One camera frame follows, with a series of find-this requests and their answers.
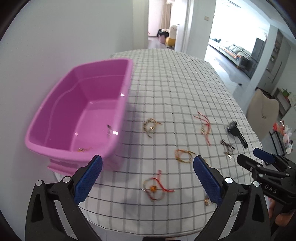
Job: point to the checkered white tablecloth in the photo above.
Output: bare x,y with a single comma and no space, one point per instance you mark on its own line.
175,97

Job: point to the pile of plastic bags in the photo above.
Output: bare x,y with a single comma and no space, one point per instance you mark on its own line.
285,136

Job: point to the black metal rack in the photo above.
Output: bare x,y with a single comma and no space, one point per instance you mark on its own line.
276,141

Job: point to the pink plastic basin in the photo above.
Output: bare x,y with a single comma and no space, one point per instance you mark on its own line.
83,109

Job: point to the pink bin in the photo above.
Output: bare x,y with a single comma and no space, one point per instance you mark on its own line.
162,39

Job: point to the dark cabinet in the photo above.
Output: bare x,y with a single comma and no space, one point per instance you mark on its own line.
257,58

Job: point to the black wrist watch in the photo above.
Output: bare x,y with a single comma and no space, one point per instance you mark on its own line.
235,133

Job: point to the person's right hand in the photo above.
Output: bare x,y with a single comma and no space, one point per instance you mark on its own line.
283,217

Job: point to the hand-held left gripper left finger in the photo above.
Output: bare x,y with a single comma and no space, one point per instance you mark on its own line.
89,179

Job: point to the beige curtain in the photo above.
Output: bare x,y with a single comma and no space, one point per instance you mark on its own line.
165,14

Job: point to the beige dining chair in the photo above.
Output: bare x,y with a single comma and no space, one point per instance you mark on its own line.
263,109

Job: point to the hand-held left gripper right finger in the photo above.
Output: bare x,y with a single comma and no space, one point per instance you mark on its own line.
208,180

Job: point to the small gold trinket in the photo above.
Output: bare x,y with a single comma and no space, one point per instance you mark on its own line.
207,201

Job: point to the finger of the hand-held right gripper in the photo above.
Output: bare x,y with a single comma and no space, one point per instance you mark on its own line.
263,154
246,162

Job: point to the white cylindrical appliance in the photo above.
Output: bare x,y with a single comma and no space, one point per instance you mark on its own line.
173,30

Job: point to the grey sofa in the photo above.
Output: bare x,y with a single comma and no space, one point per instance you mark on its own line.
234,52

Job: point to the yellow stool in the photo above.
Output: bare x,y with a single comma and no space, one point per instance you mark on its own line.
170,42

